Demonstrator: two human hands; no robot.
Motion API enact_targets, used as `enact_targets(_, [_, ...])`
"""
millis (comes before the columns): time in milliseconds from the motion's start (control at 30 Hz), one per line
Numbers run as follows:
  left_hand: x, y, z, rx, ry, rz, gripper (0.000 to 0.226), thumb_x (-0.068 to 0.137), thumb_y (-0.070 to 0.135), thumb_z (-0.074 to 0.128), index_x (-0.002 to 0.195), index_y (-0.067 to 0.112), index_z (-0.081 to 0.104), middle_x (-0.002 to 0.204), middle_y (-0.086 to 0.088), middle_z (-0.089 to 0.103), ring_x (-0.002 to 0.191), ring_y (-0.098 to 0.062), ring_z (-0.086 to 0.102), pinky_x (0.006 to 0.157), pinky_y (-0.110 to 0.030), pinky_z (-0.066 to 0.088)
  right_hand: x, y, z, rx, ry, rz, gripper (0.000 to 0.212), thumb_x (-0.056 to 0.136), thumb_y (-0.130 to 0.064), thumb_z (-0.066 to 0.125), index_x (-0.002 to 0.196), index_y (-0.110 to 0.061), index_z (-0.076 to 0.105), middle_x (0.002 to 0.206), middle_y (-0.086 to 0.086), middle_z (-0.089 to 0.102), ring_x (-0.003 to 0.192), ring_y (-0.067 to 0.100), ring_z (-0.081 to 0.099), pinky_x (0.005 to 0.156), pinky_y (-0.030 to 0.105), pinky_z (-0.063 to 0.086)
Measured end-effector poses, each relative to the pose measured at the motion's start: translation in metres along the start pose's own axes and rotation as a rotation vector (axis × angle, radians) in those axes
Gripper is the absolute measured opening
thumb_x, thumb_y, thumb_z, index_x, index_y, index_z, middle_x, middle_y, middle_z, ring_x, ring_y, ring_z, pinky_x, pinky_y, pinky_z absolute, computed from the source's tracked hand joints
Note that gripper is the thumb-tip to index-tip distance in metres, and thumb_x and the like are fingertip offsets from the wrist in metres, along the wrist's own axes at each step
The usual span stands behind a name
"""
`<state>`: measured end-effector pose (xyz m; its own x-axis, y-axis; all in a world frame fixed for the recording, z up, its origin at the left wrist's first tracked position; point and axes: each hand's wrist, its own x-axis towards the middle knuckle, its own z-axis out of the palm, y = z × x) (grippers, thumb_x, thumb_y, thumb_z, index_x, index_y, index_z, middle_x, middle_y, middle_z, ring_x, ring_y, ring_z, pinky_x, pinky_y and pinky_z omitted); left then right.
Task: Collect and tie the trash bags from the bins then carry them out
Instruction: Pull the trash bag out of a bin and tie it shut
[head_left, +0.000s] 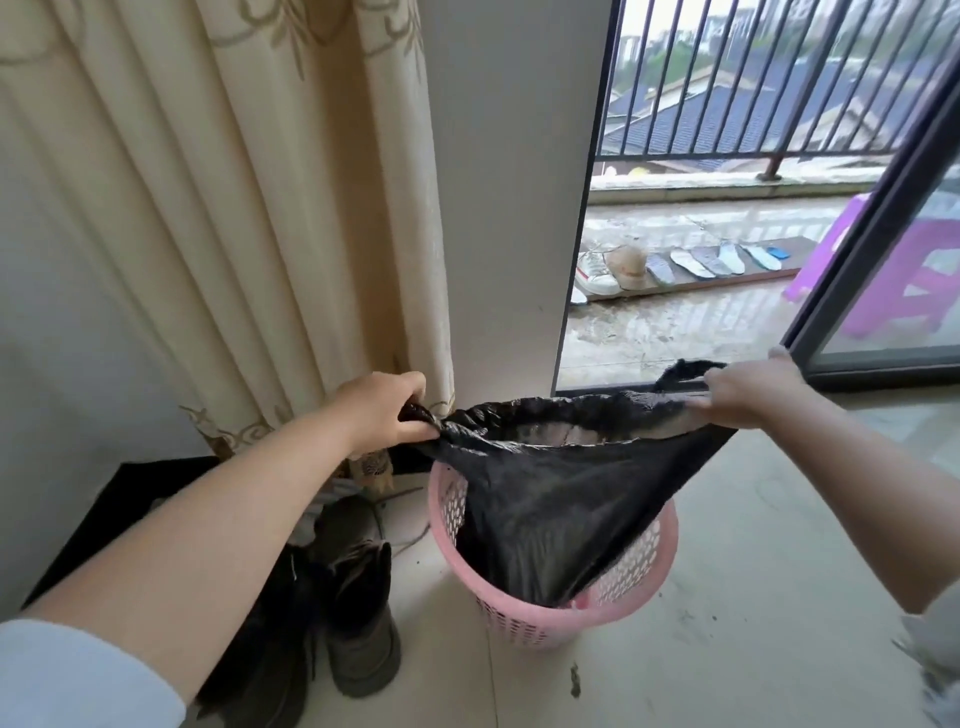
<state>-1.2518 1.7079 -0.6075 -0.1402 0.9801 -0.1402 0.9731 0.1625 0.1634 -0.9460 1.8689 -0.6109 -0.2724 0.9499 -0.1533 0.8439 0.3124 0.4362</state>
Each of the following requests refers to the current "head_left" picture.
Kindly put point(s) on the black floor mat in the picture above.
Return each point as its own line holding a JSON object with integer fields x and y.
{"x": 112, "y": 517}

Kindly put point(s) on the person's left forearm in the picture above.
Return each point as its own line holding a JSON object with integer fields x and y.
{"x": 195, "y": 540}

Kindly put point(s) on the pink plastic waste basket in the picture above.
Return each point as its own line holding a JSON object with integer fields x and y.
{"x": 637, "y": 570}

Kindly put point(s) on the person's right thumb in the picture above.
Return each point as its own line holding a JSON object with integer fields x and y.
{"x": 711, "y": 405}

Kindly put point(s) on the white sleeve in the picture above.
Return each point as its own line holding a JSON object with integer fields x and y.
{"x": 82, "y": 675}

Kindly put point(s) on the black ankle boot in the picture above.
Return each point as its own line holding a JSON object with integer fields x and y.
{"x": 262, "y": 660}

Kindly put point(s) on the row of shoe insoles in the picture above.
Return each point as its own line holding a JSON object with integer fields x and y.
{"x": 712, "y": 260}

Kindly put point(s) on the dark grey ankle boot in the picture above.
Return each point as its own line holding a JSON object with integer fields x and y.
{"x": 364, "y": 622}

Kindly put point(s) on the person's left hand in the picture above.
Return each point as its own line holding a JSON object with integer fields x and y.
{"x": 375, "y": 412}

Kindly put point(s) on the person's right hand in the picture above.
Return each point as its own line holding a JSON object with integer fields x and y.
{"x": 765, "y": 394}

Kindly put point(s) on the black framed sliding glass door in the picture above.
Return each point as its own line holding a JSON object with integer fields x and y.
{"x": 877, "y": 247}

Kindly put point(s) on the grey cloth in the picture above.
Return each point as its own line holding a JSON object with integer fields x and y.
{"x": 934, "y": 660}

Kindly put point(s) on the white sneaker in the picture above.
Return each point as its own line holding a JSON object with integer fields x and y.
{"x": 598, "y": 272}

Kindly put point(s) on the black metal balcony railing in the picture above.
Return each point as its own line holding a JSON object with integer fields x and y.
{"x": 750, "y": 82}

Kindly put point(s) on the dark roofed building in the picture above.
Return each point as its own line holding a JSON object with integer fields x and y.
{"x": 697, "y": 120}

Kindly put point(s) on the purple plastic stool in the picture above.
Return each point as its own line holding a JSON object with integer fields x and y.
{"x": 900, "y": 277}

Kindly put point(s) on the wooden board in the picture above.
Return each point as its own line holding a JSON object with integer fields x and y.
{"x": 799, "y": 251}

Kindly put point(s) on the person's left fingers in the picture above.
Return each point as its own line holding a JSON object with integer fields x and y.
{"x": 417, "y": 390}

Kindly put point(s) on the cream patterned curtain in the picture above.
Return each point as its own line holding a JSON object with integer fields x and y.
{"x": 225, "y": 210}

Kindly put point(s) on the person's right forearm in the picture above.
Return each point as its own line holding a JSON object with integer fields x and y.
{"x": 877, "y": 487}

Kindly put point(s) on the black plastic trash bag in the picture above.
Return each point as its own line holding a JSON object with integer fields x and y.
{"x": 555, "y": 502}

